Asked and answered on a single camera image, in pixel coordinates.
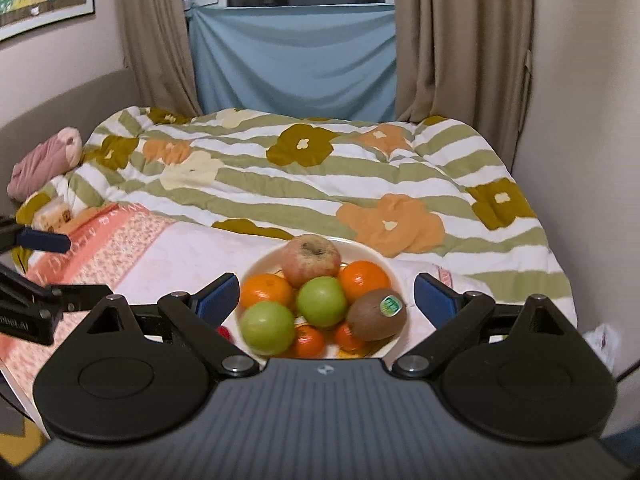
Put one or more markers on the large orange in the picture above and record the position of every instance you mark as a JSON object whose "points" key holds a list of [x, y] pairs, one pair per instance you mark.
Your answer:
{"points": [[265, 287]]}

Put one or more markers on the green striped floral duvet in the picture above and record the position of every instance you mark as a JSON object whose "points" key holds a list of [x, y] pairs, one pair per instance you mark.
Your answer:
{"points": [[433, 192]]}

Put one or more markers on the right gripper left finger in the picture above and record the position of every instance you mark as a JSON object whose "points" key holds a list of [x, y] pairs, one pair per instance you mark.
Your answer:
{"points": [[195, 318]]}

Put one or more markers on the red cherry tomato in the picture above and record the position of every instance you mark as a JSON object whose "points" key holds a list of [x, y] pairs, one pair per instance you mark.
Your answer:
{"points": [[224, 333]]}

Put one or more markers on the tissue pack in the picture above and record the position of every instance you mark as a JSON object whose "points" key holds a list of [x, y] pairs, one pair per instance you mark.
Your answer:
{"points": [[52, 216]]}

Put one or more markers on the orange tangerine upper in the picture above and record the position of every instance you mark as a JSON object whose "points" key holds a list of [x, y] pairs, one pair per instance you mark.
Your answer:
{"points": [[361, 276]]}

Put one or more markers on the large green apple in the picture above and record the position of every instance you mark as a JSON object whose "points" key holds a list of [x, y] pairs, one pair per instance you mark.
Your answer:
{"points": [[268, 328]]}

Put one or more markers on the small tangerine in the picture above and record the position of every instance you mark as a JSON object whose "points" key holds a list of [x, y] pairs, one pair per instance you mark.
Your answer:
{"points": [[347, 343], [309, 343]]}

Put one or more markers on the right beige curtain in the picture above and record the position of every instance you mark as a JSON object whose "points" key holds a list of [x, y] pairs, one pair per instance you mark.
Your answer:
{"points": [[468, 60]]}

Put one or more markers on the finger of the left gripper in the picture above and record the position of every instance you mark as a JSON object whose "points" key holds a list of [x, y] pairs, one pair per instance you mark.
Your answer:
{"points": [[14, 234], [74, 298]]}

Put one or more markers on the pink plush pillow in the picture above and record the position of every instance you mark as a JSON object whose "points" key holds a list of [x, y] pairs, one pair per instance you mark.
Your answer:
{"points": [[59, 154]]}

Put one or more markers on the small tangerine left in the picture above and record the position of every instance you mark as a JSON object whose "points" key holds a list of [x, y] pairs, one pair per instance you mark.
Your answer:
{"points": [[309, 343]]}

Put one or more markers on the red yellow apple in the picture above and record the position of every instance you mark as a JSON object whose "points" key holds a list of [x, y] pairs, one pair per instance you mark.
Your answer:
{"points": [[309, 256]]}

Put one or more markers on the left beige curtain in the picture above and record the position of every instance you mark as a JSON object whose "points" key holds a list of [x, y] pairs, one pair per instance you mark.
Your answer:
{"points": [[156, 47]]}

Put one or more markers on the blue cloth under window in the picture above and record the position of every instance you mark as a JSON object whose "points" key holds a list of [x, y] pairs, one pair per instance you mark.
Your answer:
{"points": [[300, 61]]}

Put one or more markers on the small green apple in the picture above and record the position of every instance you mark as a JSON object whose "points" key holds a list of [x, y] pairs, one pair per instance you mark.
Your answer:
{"points": [[322, 302]]}

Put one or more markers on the beige curtain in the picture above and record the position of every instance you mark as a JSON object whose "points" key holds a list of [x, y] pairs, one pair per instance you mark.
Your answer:
{"points": [[468, 60], [156, 47]]}

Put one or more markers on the small tangerine right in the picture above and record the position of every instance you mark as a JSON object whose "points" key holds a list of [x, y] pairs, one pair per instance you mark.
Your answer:
{"points": [[347, 343]]}

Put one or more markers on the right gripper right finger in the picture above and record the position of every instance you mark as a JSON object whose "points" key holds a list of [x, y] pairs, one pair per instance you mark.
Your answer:
{"points": [[457, 318]]}

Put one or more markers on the brown kiwi with sticker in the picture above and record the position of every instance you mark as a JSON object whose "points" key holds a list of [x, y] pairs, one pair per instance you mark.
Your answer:
{"points": [[377, 315]]}

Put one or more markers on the grey upholstered headboard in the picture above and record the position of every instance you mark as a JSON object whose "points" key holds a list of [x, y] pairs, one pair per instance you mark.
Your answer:
{"points": [[83, 108]]}

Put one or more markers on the white plastic bag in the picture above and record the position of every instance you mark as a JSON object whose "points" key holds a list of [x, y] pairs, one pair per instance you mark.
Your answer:
{"points": [[604, 341]]}

